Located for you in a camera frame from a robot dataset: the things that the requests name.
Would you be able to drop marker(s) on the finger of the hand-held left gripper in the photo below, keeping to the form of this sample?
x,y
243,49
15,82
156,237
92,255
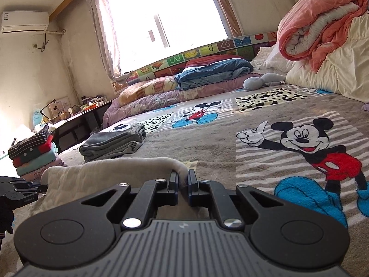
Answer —
x,y
13,182
34,189

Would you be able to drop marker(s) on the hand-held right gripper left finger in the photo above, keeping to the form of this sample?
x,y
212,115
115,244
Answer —
x,y
173,186

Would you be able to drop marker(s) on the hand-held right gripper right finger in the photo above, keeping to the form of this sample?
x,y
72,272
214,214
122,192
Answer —
x,y
192,186

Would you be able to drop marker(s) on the white quilted garment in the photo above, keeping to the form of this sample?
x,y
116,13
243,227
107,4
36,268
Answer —
x,y
101,170

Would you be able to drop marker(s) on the stack of folded clothes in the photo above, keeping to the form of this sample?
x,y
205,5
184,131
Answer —
x,y
34,155

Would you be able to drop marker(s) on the folded grey clothes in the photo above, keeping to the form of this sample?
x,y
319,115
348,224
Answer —
x,y
115,144

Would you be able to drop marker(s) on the person's left hand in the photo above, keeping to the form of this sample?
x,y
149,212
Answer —
x,y
5,217

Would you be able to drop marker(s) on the cartoon mouse printed blanket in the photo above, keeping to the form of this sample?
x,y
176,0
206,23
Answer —
x,y
216,150

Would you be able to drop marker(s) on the light blue packet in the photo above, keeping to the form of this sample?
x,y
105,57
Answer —
x,y
39,118

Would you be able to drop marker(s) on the desk lamp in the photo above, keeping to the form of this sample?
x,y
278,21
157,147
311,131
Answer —
x,y
46,109

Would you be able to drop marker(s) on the dark desk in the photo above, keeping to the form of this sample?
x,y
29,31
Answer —
x,y
83,124

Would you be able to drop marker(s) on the purple floral quilt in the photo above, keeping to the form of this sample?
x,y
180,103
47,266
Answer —
x,y
138,105

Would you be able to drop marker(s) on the yellow floral pillow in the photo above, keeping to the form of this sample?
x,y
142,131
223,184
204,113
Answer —
x,y
147,91

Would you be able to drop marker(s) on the desk clutter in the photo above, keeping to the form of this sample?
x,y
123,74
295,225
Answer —
x,y
92,102

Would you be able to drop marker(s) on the folded blue blanket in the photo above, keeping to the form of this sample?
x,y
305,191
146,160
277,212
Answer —
x,y
213,73

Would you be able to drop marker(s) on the grey-blue plush toy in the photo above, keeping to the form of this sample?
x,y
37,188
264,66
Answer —
x,y
259,81

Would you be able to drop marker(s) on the colourful alphabet foam mat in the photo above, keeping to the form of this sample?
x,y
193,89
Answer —
x,y
173,61

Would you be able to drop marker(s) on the red pillow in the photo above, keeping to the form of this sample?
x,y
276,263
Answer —
x,y
207,60

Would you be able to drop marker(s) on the white bed cloth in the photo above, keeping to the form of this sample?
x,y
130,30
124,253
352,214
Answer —
x,y
268,60

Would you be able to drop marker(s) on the white air conditioner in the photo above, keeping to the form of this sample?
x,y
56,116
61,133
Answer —
x,y
24,21

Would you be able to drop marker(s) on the sheer patterned curtain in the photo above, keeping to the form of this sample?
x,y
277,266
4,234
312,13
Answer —
x,y
106,34

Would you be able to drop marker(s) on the window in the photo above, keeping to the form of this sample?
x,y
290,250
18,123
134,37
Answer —
x,y
167,14

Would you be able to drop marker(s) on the cream quilt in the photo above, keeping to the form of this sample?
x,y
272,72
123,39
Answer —
x,y
340,75

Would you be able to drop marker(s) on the purple cloth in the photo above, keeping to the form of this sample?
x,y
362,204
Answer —
x,y
366,106

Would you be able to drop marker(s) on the rolled pink quilt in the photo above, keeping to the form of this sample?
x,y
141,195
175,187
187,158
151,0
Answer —
x,y
317,17

